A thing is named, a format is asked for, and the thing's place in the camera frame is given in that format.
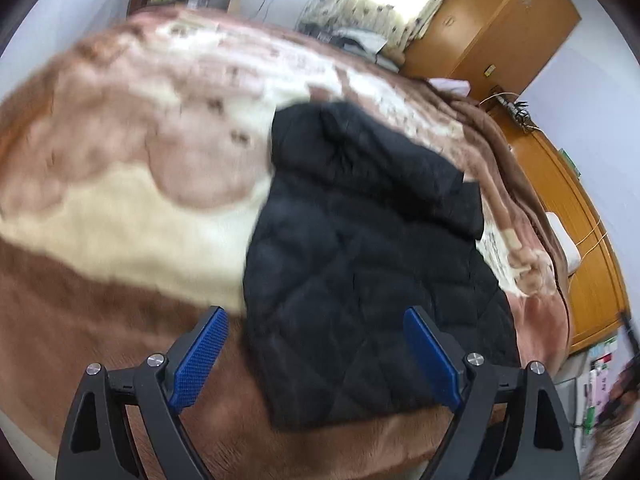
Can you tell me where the pile of small packets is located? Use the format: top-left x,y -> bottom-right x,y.
575,337 -> 621,448

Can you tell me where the green label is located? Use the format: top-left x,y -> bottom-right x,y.
560,147 -> 581,178

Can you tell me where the yellow cable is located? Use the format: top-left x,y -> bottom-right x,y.
575,220 -> 608,261

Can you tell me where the black puffer jacket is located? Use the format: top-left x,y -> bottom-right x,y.
242,101 -> 523,431

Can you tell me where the brown printed fleece blanket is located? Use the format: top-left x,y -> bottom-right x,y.
0,7 -> 576,480

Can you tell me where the pile of clothes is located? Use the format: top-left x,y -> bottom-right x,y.
330,27 -> 406,68

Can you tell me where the wooden wardrobe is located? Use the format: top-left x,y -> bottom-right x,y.
400,0 -> 583,103

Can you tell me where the wooden headboard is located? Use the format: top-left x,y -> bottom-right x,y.
487,105 -> 632,353

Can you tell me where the white pillow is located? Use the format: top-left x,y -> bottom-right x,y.
544,211 -> 582,276

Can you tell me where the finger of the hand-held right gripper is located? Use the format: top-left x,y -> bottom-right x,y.
619,310 -> 640,357

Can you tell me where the white power strip with cables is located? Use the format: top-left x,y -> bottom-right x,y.
492,95 -> 536,133

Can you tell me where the heart patterned curtain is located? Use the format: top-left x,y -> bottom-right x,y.
297,0 -> 473,43

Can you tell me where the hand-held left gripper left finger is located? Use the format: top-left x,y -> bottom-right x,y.
55,306 -> 230,480

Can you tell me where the plain brown blanket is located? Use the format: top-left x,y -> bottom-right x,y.
415,77 -> 576,281

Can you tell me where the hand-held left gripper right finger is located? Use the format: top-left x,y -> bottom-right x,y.
403,306 -> 581,480

